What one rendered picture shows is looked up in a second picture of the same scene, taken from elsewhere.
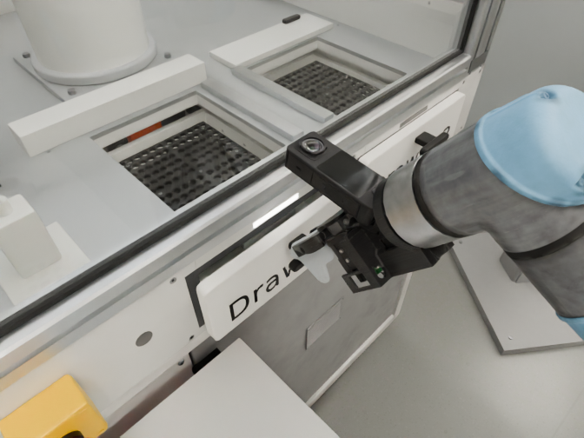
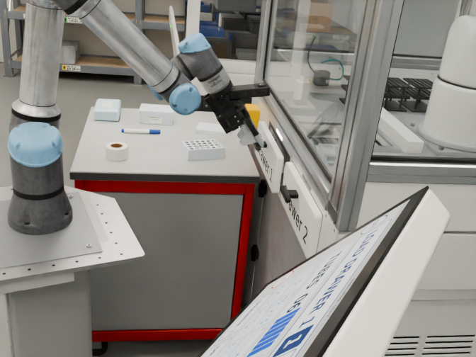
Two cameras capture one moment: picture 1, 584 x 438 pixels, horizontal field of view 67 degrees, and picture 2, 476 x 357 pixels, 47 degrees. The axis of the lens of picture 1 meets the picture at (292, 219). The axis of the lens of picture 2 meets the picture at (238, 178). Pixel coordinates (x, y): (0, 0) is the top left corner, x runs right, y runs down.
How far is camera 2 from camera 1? 1.72 m
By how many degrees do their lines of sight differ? 93
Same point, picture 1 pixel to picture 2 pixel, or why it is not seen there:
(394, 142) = (292, 172)
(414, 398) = not seen: outside the picture
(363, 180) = (239, 87)
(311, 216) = (269, 141)
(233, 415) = (231, 164)
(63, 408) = (250, 108)
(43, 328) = not seen: hidden behind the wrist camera
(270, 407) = (224, 169)
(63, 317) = not seen: hidden behind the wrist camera
